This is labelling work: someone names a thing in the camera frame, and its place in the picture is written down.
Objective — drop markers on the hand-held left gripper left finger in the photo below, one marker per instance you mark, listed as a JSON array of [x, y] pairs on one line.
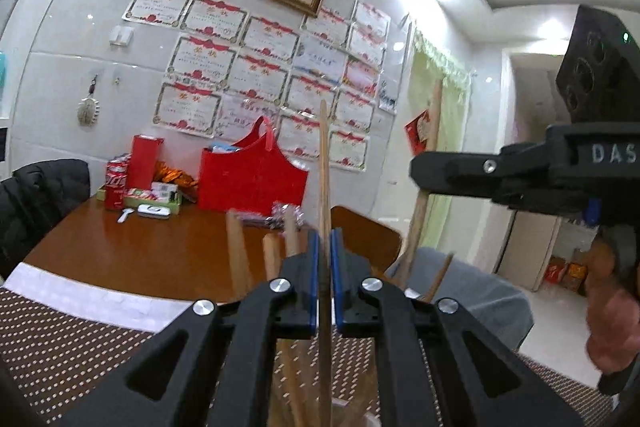
[[314, 287]]

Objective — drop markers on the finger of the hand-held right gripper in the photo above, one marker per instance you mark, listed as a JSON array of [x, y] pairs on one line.
[[550, 202], [460, 172]]

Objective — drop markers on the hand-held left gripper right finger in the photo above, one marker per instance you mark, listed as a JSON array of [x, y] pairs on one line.
[[337, 287]]

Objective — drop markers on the pink plastic cup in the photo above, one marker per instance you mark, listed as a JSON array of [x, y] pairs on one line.
[[360, 417]]

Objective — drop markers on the person's right hand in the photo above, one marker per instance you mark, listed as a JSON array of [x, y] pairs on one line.
[[607, 317]]

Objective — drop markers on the red door ornament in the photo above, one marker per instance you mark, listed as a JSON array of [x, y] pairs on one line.
[[417, 134]]

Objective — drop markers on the wooden chair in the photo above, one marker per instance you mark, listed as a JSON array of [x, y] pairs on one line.
[[367, 237]]

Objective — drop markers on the boxes on floor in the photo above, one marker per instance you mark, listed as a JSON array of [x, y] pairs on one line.
[[565, 272]]

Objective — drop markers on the snack packets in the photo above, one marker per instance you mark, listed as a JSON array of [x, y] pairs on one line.
[[287, 214]]

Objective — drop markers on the green curtain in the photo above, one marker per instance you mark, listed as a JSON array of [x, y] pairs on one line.
[[450, 72]]

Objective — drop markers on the grey covered chair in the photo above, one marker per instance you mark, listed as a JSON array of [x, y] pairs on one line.
[[480, 297]]

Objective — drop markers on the red bag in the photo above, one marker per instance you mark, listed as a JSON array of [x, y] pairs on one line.
[[250, 177]]

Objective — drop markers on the green tray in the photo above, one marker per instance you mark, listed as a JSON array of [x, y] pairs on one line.
[[170, 202]]

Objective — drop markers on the orange snack bags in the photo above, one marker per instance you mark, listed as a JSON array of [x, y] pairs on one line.
[[175, 179]]

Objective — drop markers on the small white case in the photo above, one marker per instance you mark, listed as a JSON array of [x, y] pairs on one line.
[[153, 211]]

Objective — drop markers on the white plastic spoon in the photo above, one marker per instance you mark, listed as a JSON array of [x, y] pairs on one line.
[[125, 216]]

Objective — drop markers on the red box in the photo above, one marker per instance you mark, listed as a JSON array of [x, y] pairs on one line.
[[146, 162]]

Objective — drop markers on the white table cloth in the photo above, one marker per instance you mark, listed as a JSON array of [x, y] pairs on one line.
[[100, 297]]

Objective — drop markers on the red cola cans pack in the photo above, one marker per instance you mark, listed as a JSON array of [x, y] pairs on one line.
[[116, 184]]

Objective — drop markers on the brown dotted table mat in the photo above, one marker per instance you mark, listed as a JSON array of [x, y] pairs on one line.
[[75, 357]]

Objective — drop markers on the black jacket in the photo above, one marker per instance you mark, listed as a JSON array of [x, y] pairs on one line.
[[40, 207]]

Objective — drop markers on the hanging woven ornament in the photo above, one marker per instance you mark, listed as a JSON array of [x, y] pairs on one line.
[[87, 109]]

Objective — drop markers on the group of wall certificates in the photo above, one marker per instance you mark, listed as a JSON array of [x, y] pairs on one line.
[[260, 72]]

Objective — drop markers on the white wall switch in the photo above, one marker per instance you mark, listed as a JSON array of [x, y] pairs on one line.
[[121, 36]]

